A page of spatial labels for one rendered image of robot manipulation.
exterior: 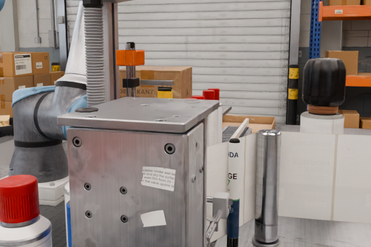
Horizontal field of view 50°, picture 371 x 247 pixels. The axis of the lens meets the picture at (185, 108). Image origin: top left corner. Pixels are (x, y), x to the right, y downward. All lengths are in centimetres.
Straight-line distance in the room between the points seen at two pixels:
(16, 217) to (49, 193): 63
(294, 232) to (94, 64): 45
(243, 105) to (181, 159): 483
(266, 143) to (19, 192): 39
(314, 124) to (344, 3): 374
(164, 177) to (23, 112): 75
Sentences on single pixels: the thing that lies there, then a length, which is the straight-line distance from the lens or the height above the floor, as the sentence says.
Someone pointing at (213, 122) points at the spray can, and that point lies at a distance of 106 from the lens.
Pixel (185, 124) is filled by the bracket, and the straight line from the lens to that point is 30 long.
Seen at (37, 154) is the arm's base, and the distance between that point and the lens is 104.
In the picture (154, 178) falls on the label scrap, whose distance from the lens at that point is 31.
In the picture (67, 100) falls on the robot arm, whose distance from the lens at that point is 93.
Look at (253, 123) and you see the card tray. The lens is 196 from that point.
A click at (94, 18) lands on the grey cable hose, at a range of 68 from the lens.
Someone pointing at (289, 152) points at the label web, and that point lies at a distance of 67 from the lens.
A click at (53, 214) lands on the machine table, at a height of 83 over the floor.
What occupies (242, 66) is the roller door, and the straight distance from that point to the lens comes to 508.
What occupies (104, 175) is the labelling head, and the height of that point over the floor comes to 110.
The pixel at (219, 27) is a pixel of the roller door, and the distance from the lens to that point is 513.
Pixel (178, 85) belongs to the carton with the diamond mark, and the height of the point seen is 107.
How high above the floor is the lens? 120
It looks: 9 degrees down
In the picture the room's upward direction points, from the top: straight up
